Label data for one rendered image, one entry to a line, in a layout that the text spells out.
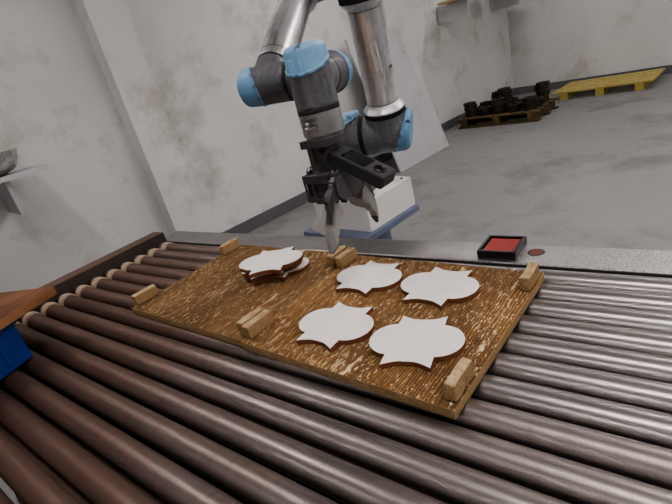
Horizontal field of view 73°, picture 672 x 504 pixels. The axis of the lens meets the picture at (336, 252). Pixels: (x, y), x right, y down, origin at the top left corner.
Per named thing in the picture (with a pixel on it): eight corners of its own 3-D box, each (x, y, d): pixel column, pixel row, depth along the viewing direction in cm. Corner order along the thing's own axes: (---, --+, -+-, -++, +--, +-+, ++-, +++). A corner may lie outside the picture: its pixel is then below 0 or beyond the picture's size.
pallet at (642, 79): (668, 75, 656) (668, 67, 651) (652, 89, 602) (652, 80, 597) (571, 88, 748) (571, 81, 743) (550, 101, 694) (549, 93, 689)
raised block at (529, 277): (530, 274, 78) (529, 260, 77) (541, 275, 77) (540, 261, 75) (518, 291, 74) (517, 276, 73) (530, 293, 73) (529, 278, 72)
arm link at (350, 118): (334, 155, 146) (325, 112, 140) (375, 150, 141) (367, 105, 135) (323, 167, 135) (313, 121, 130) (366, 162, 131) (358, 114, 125)
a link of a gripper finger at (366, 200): (363, 209, 97) (340, 184, 90) (387, 209, 93) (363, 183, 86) (358, 221, 96) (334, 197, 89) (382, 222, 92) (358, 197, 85)
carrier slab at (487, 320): (356, 260, 105) (354, 254, 104) (545, 280, 78) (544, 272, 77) (242, 349, 81) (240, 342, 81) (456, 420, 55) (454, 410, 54)
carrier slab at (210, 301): (241, 249, 131) (239, 244, 131) (354, 259, 105) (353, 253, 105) (133, 314, 108) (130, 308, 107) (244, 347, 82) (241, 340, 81)
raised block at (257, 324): (268, 320, 85) (264, 307, 84) (275, 322, 84) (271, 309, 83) (244, 338, 81) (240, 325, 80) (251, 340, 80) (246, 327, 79)
